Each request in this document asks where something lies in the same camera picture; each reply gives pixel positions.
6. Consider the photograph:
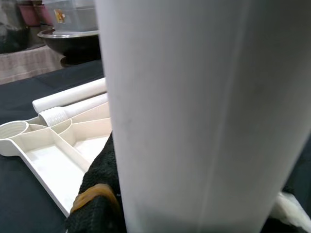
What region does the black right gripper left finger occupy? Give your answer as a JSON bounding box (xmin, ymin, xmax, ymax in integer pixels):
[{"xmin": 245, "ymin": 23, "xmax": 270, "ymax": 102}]
[{"xmin": 65, "ymin": 132, "xmax": 127, "ymax": 233}]

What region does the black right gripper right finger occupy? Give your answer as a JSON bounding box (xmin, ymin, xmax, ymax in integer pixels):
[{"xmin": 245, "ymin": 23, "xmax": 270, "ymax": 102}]
[{"xmin": 281, "ymin": 145, "xmax": 311, "ymax": 196}]

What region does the brown rubber band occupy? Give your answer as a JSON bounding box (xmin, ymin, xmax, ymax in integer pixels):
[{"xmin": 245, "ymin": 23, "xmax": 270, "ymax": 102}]
[{"xmin": 71, "ymin": 183, "xmax": 121, "ymax": 214}]

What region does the white plastic table top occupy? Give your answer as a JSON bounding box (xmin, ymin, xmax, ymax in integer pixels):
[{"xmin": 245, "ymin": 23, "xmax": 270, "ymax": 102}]
[{"xmin": 0, "ymin": 100, "xmax": 115, "ymax": 218}]

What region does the large black wok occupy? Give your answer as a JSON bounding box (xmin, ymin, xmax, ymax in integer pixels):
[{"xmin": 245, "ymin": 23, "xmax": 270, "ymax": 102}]
[{"xmin": 37, "ymin": 29, "xmax": 102, "ymax": 65}]

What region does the beige cloth covered stand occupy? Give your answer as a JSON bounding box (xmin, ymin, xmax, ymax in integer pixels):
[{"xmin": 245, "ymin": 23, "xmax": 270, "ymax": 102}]
[{"xmin": 0, "ymin": 45, "xmax": 66, "ymax": 84}]

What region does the clear grey storage box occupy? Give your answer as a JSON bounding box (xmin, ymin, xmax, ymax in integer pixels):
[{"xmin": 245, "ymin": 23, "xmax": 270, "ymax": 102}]
[{"xmin": 42, "ymin": 0, "xmax": 100, "ymax": 33}]

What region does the black plastic bag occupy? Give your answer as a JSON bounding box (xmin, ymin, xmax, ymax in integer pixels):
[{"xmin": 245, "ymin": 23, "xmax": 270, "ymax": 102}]
[{"xmin": 0, "ymin": 14, "xmax": 32, "ymax": 53}]

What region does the maroon plastic pot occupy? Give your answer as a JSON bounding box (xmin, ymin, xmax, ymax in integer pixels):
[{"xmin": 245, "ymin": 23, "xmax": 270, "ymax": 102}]
[
  {"xmin": 18, "ymin": 4, "xmax": 37, "ymax": 25},
  {"xmin": 34, "ymin": 4, "xmax": 53, "ymax": 26}
]

